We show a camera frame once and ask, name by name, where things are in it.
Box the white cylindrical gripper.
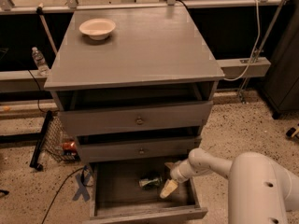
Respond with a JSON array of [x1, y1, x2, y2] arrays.
[[160, 160, 194, 199]]

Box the green soda can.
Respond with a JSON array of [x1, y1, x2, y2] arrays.
[[139, 175, 162, 190]]

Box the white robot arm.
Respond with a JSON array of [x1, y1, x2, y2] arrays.
[[160, 147, 299, 224]]

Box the grey open bottom drawer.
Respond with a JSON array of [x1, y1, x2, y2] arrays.
[[82, 157, 207, 224]]

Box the grey top drawer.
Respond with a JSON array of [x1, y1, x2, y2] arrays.
[[59, 102, 213, 136]]

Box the grey middle drawer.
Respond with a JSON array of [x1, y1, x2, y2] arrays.
[[76, 136, 201, 162]]

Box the grey wooden drawer cabinet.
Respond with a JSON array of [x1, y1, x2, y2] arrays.
[[43, 6, 225, 165]]

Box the blue tape cross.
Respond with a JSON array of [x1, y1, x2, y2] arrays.
[[73, 174, 91, 202]]

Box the orange object in basket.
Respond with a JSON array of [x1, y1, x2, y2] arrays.
[[62, 141, 77, 153]]

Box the black caster wheel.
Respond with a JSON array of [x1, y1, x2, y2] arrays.
[[286, 127, 299, 138]]

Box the black bar on floor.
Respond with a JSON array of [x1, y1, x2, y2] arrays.
[[30, 111, 52, 172]]

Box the dark grey side cabinet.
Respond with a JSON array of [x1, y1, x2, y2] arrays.
[[262, 8, 299, 119]]

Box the white paper bowl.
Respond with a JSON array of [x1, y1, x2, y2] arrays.
[[79, 19, 116, 40]]

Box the clear plastic water bottle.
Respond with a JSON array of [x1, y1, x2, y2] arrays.
[[32, 47, 50, 77]]

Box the black floor cable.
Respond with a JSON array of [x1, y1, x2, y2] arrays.
[[40, 166, 85, 224]]

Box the wire mesh basket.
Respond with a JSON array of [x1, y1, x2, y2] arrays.
[[44, 117, 78, 162]]

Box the white cable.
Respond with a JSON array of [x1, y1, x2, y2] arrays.
[[222, 0, 262, 82]]

